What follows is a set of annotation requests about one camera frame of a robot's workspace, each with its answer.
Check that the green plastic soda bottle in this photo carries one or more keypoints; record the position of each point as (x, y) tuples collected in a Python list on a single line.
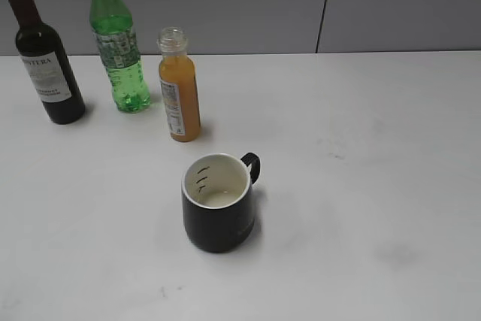
[(112, 26)]

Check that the orange juice bottle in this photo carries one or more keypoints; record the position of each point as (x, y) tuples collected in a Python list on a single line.
[(178, 85)]

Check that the black mug white inside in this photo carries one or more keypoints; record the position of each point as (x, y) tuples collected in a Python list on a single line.
[(219, 208)]

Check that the red wine bottle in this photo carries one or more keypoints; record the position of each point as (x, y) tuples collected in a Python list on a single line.
[(43, 54)]

